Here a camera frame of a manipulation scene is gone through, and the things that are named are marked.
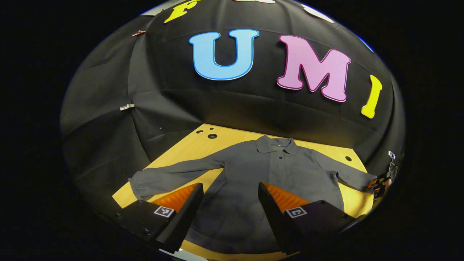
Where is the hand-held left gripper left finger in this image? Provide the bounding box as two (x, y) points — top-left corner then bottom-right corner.
(116, 182), (204, 254)

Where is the grey collared shirt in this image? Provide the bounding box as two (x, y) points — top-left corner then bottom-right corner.
(128, 135), (378, 254)

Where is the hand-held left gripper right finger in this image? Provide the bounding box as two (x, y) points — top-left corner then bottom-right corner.
(258, 182), (357, 256)

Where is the black backdrop cloth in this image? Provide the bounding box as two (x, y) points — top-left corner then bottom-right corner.
(60, 0), (406, 218)

